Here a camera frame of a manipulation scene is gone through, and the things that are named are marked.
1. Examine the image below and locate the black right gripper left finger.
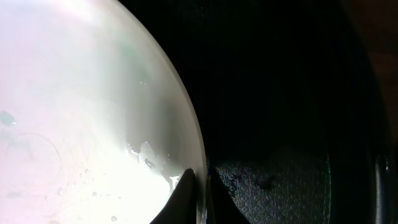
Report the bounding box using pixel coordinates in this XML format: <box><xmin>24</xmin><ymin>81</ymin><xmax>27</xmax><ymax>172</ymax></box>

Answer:
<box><xmin>150</xmin><ymin>168</ymin><xmax>197</xmax><ymax>224</ymax></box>

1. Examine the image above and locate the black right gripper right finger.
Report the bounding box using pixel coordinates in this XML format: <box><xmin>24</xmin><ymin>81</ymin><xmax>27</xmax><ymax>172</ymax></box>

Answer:
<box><xmin>206</xmin><ymin>167</ymin><xmax>249</xmax><ymax>224</ymax></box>

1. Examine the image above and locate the round black tray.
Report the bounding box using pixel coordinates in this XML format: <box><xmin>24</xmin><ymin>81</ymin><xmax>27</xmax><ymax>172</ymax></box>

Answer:
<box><xmin>124</xmin><ymin>1</ymin><xmax>397</xmax><ymax>223</ymax></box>

